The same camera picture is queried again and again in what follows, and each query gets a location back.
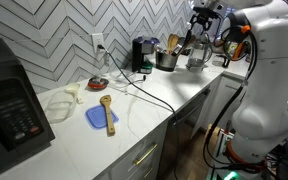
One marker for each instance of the glass french press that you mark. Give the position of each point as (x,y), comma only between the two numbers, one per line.
(200,53)

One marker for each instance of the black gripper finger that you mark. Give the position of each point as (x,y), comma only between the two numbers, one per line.
(190,26)
(207,28)

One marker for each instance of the white plastic scoop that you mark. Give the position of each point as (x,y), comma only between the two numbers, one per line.
(74,88)

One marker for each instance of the wooden ladle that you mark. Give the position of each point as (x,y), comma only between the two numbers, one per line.
(172,42)

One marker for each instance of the black slotted spoon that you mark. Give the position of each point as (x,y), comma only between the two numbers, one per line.
(182,43)

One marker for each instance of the blue plastic lid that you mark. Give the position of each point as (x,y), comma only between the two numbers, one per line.
(96,117)

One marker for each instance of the clear plastic container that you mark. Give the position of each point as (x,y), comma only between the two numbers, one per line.
(60,107)

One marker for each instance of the black coffee maker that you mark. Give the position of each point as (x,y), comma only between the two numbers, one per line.
(142,46)

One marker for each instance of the white wall outlet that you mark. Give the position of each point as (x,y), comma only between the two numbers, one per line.
(97,39)

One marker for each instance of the steel utensil holder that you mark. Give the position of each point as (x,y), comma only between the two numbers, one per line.
(165,61)

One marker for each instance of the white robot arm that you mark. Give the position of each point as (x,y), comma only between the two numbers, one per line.
(261,120)

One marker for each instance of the black microwave oven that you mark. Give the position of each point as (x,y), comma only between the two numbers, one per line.
(24,129)

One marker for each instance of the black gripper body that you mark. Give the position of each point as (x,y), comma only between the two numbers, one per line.
(204,15)

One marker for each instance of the wooden spatula with hole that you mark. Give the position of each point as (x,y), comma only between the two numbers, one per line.
(105,102)

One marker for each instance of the brass drawer handle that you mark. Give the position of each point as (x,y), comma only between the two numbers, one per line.
(140,159)

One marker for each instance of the red round container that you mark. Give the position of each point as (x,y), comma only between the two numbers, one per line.
(98,83)

